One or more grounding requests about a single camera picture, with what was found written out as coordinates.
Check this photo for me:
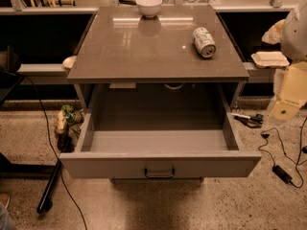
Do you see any silver green 7up can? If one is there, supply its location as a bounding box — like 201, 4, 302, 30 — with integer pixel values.
192, 27, 216, 58

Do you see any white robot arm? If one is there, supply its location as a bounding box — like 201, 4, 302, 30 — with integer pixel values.
281, 0, 307, 61

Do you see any open grey top drawer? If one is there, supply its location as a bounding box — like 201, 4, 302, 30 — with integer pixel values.
60, 83, 261, 179

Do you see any grey cabinet with glossy top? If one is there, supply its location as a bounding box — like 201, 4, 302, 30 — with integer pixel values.
67, 6, 248, 106

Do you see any white plate on ledge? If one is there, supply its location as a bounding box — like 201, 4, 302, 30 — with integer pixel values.
62, 56, 77, 69

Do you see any white ceramic bowl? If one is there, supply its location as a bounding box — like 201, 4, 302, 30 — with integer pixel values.
136, 0, 162, 17

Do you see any white takeout foam container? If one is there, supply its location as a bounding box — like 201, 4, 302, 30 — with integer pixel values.
251, 51, 290, 68

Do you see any crumpled paper bag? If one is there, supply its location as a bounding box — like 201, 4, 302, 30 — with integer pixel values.
262, 19, 285, 44

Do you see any black metal stand leg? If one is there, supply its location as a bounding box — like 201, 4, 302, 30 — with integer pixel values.
36, 160, 61, 214

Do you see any long black floor cable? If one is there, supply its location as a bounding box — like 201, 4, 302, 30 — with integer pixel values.
18, 73, 88, 230

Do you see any black power adapter with cable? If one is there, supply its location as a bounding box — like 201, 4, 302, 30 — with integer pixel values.
258, 118, 307, 189

